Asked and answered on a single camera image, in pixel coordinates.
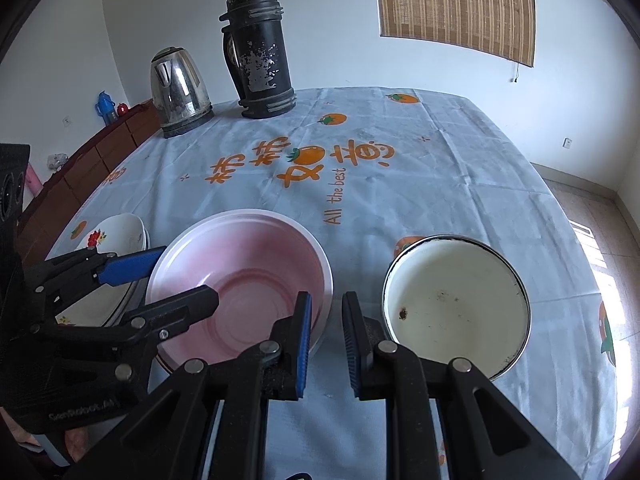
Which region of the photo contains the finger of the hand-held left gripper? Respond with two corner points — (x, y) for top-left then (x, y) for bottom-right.
(30, 290), (221, 392)
(22, 246), (168, 306)

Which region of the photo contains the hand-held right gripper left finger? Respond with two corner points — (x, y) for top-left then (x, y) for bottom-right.
(62, 290), (313, 480)

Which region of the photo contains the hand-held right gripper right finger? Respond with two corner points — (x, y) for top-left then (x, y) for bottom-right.
(341, 291), (581, 480)

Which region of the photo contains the large pink floral bowl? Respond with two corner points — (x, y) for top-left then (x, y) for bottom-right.
(52, 247), (151, 331)

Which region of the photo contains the pink plastic bowl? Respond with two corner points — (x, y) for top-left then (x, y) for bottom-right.
(145, 208), (335, 368)

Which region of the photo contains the white enamel bowl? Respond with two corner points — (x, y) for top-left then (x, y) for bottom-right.
(382, 234), (531, 382)

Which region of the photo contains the person's left hand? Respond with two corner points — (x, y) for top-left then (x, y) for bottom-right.
(62, 427), (96, 468)

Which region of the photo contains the brown wooden sideboard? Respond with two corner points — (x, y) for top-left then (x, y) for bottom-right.
(15, 100), (163, 261)

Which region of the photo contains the pink thermos bottle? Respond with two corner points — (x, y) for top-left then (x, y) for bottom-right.
(26, 162), (45, 196)

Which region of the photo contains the blue thermos jug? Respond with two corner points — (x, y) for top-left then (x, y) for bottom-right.
(95, 91), (117, 126)

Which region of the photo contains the printed light blue tablecloth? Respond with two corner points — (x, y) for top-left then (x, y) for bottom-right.
(45, 87), (621, 480)

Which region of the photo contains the stainless steel electric kettle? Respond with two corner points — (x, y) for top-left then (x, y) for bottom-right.
(150, 46), (215, 139)

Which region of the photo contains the worn black vacuum flask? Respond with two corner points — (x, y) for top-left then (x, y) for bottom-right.
(219, 0), (296, 120)

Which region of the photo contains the bamboo window blind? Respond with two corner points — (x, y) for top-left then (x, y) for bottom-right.
(373, 0), (536, 67)

